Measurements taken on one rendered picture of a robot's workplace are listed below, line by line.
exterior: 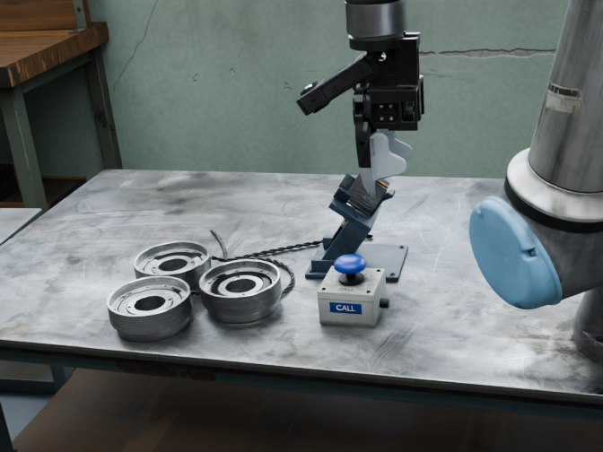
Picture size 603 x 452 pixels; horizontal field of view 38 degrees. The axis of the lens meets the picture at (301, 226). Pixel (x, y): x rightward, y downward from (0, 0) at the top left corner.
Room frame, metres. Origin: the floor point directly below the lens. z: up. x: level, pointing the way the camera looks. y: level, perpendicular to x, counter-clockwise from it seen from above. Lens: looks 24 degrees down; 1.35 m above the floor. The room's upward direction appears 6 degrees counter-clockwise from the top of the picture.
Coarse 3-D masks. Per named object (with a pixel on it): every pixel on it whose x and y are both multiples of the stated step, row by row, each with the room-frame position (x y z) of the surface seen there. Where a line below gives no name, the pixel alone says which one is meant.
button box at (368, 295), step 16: (336, 272) 0.99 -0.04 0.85; (368, 272) 0.98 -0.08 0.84; (384, 272) 0.98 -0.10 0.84; (320, 288) 0.95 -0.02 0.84; (336, 288) 0.95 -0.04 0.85; (352, 288) 0.94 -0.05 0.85; (368, 288) 0.94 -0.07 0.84; (384, 288) 0.98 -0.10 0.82; (320, 304) 0.94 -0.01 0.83; (336, 304) 0.94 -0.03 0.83; (352, 304) 0.93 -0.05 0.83; (368, 304) 0.92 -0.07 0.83; (384, 304) 0.95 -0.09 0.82; (320, 320) 0.94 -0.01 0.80; (336, 320) 0.94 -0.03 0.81; (352, 320) 0.93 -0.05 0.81; (368, 320) 0.92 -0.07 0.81
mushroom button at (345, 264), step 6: (336, 258) 0.97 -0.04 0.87; (342, 258) 0.97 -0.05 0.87; (348, 258) 0.97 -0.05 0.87; (354, 258) 0.96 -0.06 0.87; (360, 258) 0.96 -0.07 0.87; (336, 264) 0.96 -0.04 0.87; (342, 264) 0.96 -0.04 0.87; (348, 264) 0.95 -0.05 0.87; (354, 264) 0.95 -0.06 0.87; (360, 264) 0.95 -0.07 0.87; (366, 264) 0.96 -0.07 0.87; (336, 270) 0.96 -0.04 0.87; (342, 270) 0.95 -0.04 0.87; (348, 270) 0.95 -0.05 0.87; (354, 270) 0.95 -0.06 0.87; (360, 270) 0.95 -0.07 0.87; (348, 276) 0.96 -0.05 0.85; (354, 276) 0.96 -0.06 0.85
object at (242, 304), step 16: (208, 272) 1.04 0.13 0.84; (224, 272) 1.05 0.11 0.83; (272, 272) 1.04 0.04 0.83; (208, 288) 1.01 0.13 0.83; (224, 288) 1.01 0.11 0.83; (240, 288) 1.03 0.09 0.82; (256, 288) 1.00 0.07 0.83; (272, 288) 0.98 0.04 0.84; (208, 304) 0.98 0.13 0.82; (224, 304) 0.96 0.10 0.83; (240, 304) 0.96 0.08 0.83; (256, 304) 0.96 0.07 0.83; (272, 304) 0.98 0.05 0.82; (224, 320) 0.97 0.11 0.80; (240, 320) 0.96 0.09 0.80
